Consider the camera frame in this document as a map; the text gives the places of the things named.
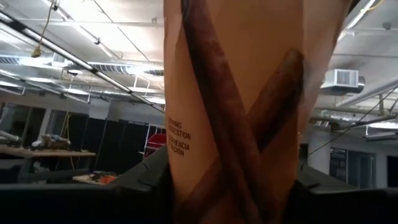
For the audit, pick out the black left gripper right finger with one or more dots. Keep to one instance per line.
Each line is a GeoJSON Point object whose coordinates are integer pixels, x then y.
{"type": "Point", "coordinates": [323, 183]}

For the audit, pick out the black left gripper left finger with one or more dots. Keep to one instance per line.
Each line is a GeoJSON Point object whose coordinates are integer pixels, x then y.
{"type": "Point", "coordinates": [149, 177]}

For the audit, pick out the Cheerios Protein cereal box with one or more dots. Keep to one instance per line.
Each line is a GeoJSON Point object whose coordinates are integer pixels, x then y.
{"type": "Point", "coordinates": [248, 93]}

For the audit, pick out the red cart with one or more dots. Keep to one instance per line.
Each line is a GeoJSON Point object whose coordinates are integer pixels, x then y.
{"type": "Point", "coordinates": [157, 143]}

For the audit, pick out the orange tool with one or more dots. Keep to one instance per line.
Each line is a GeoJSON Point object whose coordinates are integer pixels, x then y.
{"type": "Point", "coordinates": [108, 179]}

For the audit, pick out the black partition panels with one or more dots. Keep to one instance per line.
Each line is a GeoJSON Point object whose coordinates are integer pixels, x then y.
{"type": "Point", "coordinates": [118, 143]}

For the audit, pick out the wooden work table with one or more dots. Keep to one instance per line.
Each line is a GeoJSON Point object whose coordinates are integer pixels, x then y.
{"type": "Point", "coordinates": [46, 153]}

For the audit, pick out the white ceiling air unit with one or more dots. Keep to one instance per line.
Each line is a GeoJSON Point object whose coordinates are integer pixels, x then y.
{"type": "Point", "coordinates": [342, 79]}

